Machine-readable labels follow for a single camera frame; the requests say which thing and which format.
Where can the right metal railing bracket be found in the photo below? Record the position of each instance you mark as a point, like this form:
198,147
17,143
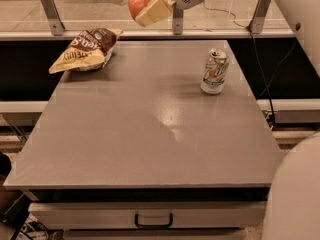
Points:
257,23

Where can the white drawer front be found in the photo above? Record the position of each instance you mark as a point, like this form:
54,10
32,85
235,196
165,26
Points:
120,215

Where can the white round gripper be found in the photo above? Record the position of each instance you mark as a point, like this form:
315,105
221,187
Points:
161,9

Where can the brown chip bag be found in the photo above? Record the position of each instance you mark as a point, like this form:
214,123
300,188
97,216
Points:
89,50

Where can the middle metal railing bracket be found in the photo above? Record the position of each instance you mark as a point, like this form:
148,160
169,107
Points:
177,21

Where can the left metal railing bracket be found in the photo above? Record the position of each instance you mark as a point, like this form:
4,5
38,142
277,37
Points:
55,24

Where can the black drawer handle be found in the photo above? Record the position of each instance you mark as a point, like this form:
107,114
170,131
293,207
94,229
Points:
153,223

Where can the metal railing bracket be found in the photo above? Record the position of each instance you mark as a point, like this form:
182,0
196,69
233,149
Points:
257,23
177,21
55,24

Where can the white green soda can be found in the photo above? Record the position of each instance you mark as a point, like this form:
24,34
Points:
216,65

